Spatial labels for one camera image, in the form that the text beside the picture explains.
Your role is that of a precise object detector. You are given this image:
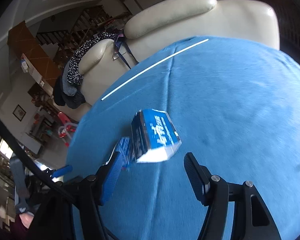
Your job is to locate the red toy scooter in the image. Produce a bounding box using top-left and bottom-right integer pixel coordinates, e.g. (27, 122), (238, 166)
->
(57, 112), (78, 147)

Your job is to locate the blue foil box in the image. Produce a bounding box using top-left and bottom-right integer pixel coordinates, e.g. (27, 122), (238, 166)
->
(113, 137), (135, 169)

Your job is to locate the white stick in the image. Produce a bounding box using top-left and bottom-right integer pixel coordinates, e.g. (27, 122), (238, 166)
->
(101, 38), (209, 101)

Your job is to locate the blue tablecloth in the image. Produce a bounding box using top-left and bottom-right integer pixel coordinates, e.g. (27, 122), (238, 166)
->
(66, 37), (300, 239)

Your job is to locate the person left hand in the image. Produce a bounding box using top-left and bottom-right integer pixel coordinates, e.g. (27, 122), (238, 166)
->
(19, 212), (34, 229)

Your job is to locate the polka dot garment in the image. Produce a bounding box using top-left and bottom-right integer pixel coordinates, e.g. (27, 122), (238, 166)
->
(66, 32), (117, 87)

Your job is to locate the black cable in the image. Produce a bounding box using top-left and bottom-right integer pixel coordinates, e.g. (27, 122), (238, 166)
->
(0, 109), (73, 201)

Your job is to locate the grey dark clothes pile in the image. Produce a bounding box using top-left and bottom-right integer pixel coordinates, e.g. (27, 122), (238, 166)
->
(52, 61), (86, 109)

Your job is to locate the blue toothpaste box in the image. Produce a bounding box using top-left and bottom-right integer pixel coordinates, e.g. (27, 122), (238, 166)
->
(131, 109), (182, 163)

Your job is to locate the cream leather sofa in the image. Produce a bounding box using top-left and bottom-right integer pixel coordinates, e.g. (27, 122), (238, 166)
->
(59, 0), (280, 121)

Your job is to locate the wooden staircase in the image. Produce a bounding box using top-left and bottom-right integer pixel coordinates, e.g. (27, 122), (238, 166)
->
(36, 5), (130, 68)

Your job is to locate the blue strap on sofa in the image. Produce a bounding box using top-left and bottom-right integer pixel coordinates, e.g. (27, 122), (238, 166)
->
(115, 33), (139, 69)

